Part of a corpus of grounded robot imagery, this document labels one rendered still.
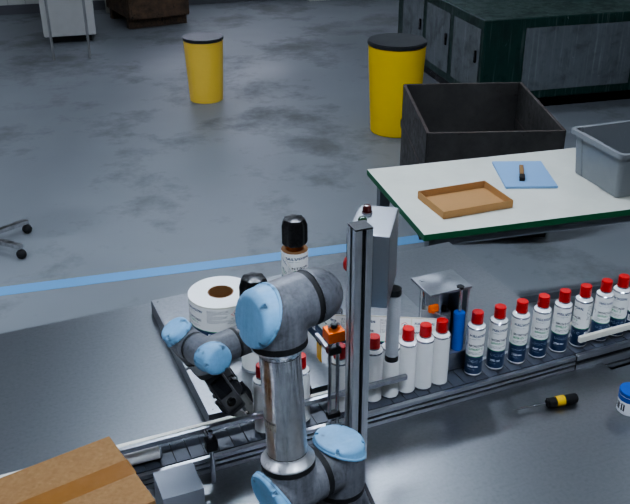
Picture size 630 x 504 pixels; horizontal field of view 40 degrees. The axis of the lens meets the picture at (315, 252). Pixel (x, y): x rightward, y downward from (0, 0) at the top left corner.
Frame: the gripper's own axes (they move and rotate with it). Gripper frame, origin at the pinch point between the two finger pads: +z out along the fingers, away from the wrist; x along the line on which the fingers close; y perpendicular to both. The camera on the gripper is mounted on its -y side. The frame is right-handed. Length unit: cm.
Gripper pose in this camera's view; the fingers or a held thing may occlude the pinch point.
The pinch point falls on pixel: (250, 416)
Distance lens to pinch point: 227.2
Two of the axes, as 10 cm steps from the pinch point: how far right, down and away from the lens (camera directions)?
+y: -3.9, -4.2, 8.2
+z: 4.6, 6.8, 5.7
